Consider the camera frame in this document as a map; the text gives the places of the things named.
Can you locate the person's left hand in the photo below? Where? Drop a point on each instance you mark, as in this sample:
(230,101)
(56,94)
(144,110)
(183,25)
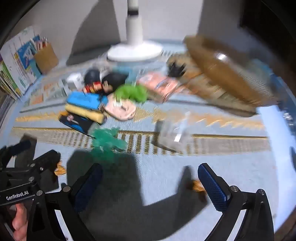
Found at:
(20,223)

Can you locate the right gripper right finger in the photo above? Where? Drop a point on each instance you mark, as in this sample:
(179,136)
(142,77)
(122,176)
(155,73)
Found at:
(257,223)

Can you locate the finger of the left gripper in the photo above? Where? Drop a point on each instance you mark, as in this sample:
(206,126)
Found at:
(45,162)
(8,152)

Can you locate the pink mouse-shaped object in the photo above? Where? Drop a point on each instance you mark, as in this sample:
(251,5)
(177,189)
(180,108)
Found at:
(121,110)

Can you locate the black spiky toy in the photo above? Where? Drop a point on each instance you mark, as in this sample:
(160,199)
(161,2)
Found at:
(175,70)

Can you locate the dark green dinosaur toy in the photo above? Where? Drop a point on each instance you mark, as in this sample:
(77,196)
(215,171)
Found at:
(105,142)

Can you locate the black-haired red figurine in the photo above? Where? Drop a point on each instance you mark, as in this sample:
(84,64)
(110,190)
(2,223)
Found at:
(107,84)

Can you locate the light green dinosaur toy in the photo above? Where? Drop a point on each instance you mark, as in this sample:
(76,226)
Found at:
(136,93)

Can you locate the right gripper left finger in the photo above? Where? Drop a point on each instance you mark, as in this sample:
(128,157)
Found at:
(70,201)

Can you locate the pens in holder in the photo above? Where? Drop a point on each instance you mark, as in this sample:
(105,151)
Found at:
(40,42)

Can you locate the cardboard pen holder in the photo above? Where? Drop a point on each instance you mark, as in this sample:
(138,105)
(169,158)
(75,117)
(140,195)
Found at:
(46,59)

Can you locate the yellow rectangular box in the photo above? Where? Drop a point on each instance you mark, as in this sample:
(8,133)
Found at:
(98,117)

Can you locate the patterned blue table mat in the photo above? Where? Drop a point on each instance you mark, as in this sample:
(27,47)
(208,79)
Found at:
(143,195)

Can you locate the white small box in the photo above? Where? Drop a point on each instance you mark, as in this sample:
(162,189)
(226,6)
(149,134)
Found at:
(75,81)

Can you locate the white lamp stand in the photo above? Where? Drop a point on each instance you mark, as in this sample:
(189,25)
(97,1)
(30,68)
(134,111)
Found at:
(135,48)

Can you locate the amber ribbed glass bowl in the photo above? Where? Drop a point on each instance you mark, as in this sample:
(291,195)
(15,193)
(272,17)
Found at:
(227,67)

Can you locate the pink card pack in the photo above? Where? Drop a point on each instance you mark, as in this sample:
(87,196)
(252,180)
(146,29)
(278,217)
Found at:
(159,86)

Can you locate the black blue rectangular box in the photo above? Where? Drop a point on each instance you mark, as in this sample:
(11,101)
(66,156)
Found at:
(76,122)

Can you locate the stack of books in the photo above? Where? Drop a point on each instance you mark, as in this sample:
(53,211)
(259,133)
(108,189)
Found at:
(18,56)

